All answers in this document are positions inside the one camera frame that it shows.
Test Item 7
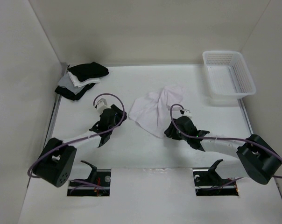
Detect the white plastic basket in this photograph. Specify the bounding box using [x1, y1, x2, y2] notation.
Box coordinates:
[202, 50, 256, 100]

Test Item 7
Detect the grey folded tank top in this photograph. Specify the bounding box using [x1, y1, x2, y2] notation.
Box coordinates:
[58, 73, 83, 95]

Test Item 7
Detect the bottom black folded tank top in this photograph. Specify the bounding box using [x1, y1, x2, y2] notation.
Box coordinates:
[55, 83, 95, 101]

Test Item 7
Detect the white folded tank top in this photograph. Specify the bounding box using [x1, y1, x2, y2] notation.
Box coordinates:
[67, 71, 100, 87]

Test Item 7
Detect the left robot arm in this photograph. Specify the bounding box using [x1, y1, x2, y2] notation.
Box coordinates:
[28, 101, 127, 188]

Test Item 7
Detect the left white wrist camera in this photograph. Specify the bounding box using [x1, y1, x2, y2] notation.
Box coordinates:
[94, 98, 109, 114]

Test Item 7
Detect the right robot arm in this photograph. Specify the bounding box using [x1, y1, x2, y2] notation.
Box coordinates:
[164, 116, 282, 185]

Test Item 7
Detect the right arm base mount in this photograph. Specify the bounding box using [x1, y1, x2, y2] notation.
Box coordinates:
[193, 159, 239, 196]

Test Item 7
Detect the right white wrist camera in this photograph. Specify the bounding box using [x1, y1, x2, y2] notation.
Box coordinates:
[180, 109, 192, 119]

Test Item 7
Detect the black folded tank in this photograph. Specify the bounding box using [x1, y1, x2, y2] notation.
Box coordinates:
[68, 62, 109, 82]
[55, 83, 95, 101]

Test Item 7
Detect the white tank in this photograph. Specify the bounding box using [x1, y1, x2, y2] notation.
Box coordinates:
[67, 71, 100, 87]
[129, 84, 186, 138]

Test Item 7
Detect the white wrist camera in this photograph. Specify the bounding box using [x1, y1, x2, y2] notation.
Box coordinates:
[180, 109, 192, 119]
[94, 98, 109, 114]

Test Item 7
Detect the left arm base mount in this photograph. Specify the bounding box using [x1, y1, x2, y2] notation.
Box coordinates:
[67, 160, 112, 197]

